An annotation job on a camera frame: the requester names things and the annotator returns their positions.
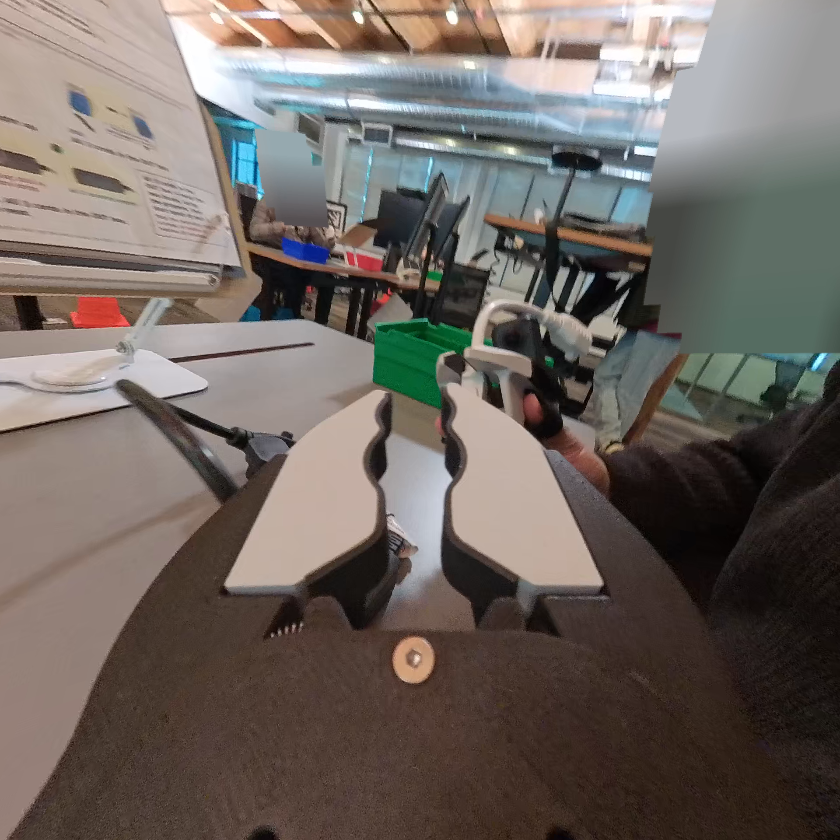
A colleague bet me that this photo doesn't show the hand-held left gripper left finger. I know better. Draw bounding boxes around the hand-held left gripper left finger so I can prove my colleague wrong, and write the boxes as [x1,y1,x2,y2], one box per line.
[223,388,404,627]

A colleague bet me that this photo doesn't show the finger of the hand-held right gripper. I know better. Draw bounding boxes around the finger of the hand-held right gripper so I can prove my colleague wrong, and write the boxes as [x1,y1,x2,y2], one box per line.
[461,345,532,378]
[435,351,471,396]

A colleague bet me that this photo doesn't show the person's right hand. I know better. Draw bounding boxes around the person's right hand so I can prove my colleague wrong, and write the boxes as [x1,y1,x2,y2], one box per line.
[520,392,613,501]

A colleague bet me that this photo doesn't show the braided cable with white tag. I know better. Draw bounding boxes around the braided cable with white tag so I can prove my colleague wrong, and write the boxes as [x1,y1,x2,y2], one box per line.
[382,511,419,560]

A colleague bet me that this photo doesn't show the green plastic bin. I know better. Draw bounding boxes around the green plastic bin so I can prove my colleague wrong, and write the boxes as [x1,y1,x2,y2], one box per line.
[373,318,491,409]

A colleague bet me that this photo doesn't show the blue plastic bin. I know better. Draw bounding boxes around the blue plastic bin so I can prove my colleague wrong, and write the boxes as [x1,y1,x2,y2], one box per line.
[281,236,332,266]

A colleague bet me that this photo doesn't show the black computer monitor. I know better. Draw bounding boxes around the black computer monitor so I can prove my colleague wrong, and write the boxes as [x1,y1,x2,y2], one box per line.
[377,172,452,265]
[433,196,473,265]

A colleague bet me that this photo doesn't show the printed instruction sheet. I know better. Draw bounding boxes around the printed instruction sheet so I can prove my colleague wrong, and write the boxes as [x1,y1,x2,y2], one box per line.
[0,0,244,266]

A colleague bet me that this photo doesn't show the black mesh chair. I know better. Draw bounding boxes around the black mesh chair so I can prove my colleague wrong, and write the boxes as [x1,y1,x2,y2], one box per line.
[438,262,493,332]

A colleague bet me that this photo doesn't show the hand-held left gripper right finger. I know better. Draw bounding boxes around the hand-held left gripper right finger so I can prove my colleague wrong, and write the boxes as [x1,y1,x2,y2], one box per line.
[438,384,606,621]

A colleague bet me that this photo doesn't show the black power cord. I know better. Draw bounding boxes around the black power cord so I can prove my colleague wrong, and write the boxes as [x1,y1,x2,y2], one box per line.
[115,379,298,506]

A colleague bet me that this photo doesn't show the white power cord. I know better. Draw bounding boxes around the white power cord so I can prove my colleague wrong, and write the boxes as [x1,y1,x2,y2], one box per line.
[471,300,593,361]

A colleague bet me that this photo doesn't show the grey desk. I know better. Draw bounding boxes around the grey desk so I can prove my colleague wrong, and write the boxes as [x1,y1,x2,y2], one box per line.
[0,319,598,815]

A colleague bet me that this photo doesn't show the person's right forearm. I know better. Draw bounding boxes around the person's right forearm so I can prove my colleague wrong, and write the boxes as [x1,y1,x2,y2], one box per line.
[604,367,840,840]

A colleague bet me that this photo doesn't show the wooden document stand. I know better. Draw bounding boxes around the wooden document stand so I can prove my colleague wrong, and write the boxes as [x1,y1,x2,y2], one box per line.
[0,0,265,435]

